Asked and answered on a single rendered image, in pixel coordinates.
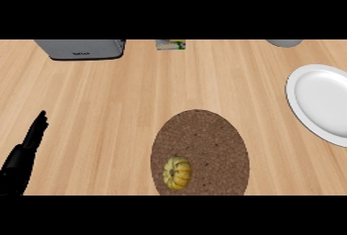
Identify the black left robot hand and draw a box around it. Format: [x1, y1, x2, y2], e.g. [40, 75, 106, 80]
[0, 110, 50, 196]

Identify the yellow lemon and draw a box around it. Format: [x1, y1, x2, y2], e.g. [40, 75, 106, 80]
[162, 155, 193, 191]

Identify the round brown woven placemat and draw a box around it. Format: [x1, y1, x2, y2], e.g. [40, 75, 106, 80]
[149, 108, 251, 196]

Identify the white round plate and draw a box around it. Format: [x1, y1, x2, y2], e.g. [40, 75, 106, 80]
[285, 63, 347, 148]

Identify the grey toaster appliance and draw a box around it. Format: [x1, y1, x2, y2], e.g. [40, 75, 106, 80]
[34, 39, 127, 62]

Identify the small green white box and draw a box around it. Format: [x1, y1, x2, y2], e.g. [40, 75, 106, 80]
[156, 39, 187, 51]

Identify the grey round container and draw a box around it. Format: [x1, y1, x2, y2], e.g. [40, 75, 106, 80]
[264, 39, 306, 49]

